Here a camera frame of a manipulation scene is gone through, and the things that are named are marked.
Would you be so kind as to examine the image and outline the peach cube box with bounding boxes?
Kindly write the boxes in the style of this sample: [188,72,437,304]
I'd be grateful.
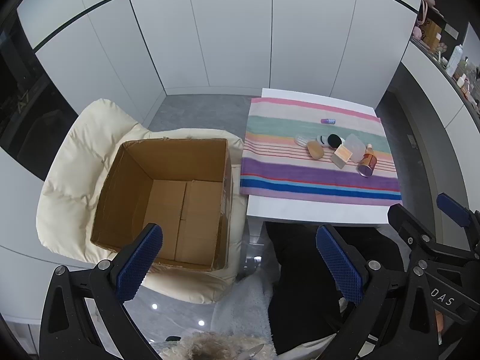
[331,144,354,169]

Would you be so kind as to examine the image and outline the brown carton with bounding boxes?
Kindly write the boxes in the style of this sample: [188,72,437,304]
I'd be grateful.
[422,20,443,47]

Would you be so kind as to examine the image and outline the striped cloth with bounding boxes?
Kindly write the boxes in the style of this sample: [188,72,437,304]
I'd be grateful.
[239,97,403,207]

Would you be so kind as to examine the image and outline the person's legs in black trousers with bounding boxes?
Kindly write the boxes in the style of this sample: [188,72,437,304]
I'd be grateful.
[265,223,404,355]

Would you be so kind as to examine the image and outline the cream padded chair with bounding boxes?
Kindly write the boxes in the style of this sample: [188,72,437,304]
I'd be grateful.
[35,98,250,304]

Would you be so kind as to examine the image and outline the clear plastic bottle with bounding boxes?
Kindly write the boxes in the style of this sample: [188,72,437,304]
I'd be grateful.
[357,143,377,178]

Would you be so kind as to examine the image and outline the brown cardboard box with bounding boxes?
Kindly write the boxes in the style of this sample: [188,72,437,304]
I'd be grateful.
[90,137,230,272]

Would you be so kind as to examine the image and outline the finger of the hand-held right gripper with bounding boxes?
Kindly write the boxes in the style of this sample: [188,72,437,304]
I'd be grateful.
[387,202,480,282]
[436,193,480,241]

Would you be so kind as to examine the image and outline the white spray bottle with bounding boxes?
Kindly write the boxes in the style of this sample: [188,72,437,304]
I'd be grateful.
[446,44,464,78]

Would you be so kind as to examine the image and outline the white fluffy rug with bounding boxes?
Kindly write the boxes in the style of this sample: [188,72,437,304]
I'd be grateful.
[210,272,276,346]

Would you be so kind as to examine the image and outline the translucent plastic container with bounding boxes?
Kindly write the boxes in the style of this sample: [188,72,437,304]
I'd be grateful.
[343,133,367,163]

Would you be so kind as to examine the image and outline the black glass cabinet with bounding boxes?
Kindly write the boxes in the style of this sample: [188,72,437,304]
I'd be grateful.
[0,11,79,162]

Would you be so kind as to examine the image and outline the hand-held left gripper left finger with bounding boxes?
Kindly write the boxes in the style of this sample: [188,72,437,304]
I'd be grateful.
[39,223,164,360]

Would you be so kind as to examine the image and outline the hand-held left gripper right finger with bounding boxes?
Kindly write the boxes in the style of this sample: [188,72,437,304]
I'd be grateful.
[316,225,444,360]

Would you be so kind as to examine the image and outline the white table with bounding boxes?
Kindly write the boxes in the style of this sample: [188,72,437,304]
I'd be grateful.
[245,88,398,229]

